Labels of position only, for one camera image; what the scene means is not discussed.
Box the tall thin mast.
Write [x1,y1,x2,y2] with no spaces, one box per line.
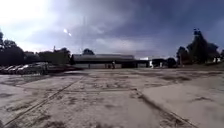
[80,15,86,55]

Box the group of dark trees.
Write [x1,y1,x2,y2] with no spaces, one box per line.
[176,28,224,66]

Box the long low building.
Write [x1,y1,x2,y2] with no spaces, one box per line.
[70,53,150,69]

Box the row of dark trees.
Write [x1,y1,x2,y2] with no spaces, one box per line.
[0,31,72,67]

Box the row of parked cars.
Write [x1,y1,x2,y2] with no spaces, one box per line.
[0,62,50,76]

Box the grey concrete paved ground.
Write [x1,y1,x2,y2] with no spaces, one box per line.
[0,67,224,128]

